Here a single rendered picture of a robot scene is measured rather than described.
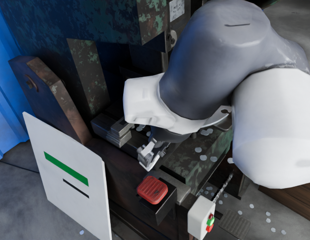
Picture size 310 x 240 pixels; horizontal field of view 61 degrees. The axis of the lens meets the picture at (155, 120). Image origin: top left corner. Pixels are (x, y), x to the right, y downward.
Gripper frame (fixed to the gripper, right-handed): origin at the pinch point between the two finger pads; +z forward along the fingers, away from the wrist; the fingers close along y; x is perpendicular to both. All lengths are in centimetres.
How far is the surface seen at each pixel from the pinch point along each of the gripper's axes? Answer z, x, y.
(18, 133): 125, 89, 5
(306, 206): 57, -64, 65
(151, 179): 11.3, -3.0, 1.7
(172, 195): 15.2, -9.6, 4.1
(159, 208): 14.5, -9.3, -1.2
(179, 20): -7.2, 20.6, 34.0
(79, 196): 77, 19, -3
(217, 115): 8.3, -4.3, 29.7
